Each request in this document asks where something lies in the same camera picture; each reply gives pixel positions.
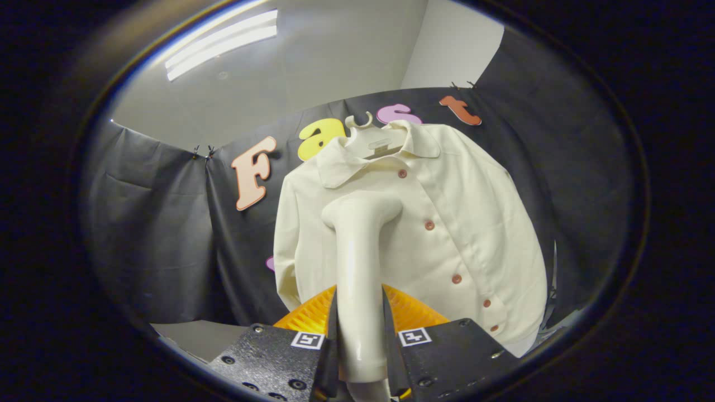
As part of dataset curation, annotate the white garment steamer head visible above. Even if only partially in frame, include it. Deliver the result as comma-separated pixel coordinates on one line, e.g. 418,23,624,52
321,192,404,384

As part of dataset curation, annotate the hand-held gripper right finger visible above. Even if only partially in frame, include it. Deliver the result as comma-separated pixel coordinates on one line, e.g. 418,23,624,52
382,284,520,401

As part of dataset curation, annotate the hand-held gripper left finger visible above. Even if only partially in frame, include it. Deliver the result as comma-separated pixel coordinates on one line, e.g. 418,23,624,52
208,285,340,402

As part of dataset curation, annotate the white clothes hanger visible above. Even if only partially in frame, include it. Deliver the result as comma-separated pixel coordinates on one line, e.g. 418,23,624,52
345,112,407,161

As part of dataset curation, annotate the cream button-up shirt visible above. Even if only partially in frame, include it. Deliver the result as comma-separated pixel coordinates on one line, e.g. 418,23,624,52
273,120,548,358

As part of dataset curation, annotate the black backdrop cloth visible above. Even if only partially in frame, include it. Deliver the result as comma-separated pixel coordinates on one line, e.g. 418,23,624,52
84,25,635,330

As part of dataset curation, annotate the grey-topped white cabinet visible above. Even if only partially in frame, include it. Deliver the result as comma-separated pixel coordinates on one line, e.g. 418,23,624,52
151,321,252,363

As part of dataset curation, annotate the ceiling light panel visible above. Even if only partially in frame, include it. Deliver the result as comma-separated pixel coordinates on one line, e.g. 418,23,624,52
165,9,278,82

